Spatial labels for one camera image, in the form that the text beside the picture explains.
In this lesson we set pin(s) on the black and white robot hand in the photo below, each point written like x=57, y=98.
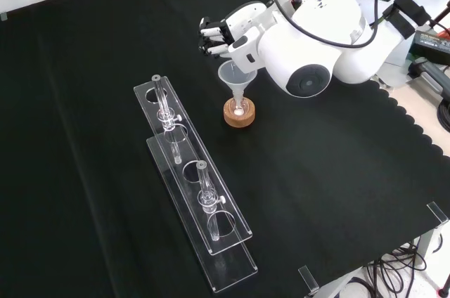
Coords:
x=246, y=20

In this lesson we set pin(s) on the translucent plastic funnel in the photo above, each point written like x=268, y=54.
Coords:
x=228, y=80

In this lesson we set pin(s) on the small round-bottom glass flask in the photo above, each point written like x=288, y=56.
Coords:
x=240, y=111

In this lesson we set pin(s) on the clear acrylic funnel stand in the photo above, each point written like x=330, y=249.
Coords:
x=197, y=150

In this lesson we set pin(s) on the black bench cloth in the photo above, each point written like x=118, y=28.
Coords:
x=316, y=154

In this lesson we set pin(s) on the black power adapter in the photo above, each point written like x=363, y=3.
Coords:
x=432, y=43

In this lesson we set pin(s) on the grey plug block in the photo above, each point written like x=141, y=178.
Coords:
x=427, y=73

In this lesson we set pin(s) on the black tripod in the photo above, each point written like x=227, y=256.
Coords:
x=441, y=20

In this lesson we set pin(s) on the grey tape piece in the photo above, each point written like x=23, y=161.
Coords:
x=3, y=16

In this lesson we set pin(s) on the grey table leg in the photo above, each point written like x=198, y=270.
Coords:
x=427, y=241

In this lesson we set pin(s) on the clear cloth clamp bracket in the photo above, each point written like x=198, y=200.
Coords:
x=437, y=212
x=308, y=278

